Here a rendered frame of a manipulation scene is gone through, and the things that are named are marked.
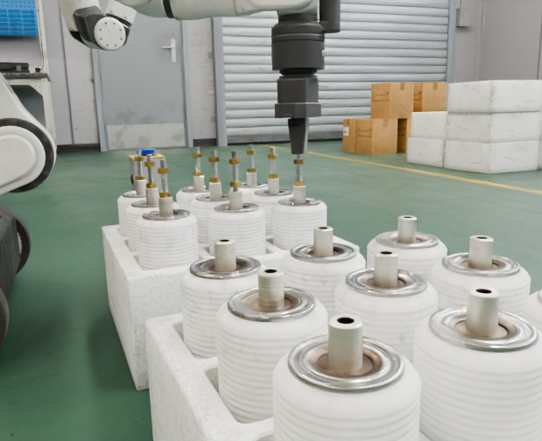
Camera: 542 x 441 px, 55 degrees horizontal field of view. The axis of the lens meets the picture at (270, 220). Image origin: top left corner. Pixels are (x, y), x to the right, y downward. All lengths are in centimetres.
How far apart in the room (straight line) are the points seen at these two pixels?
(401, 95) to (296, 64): 384
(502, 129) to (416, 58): 392
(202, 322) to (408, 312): 20
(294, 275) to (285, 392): 26
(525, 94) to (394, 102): 142
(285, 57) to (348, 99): 583
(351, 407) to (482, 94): 316
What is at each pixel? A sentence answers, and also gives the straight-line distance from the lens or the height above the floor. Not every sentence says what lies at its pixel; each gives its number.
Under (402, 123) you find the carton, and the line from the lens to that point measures 479.
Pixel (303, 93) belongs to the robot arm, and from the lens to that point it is 87.
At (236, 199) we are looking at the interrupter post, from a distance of 87.
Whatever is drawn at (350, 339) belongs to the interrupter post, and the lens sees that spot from 34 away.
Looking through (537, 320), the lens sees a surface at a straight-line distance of 49.
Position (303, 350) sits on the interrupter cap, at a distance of 37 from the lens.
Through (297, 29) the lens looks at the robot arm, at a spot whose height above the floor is 54.
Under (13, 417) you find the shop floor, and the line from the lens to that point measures 86.
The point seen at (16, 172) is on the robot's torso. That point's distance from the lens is 108.
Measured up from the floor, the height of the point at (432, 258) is 24.
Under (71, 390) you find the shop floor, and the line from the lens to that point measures 90.
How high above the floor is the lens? 42
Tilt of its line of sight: 12 degrees down
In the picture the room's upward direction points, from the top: 1 degrees counter-clockwise
